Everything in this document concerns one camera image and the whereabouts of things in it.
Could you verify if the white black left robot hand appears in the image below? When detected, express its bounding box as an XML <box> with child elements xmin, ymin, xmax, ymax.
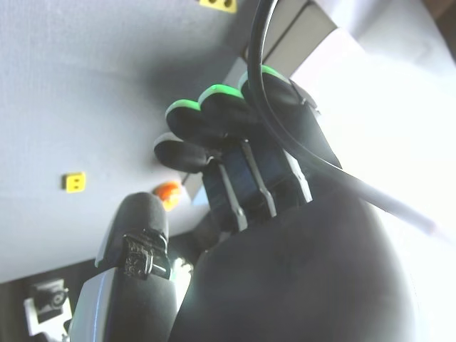
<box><xmin>70</xmin><ymin>65</ymin><xmax>418</xmax><ymax>342</ymax></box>

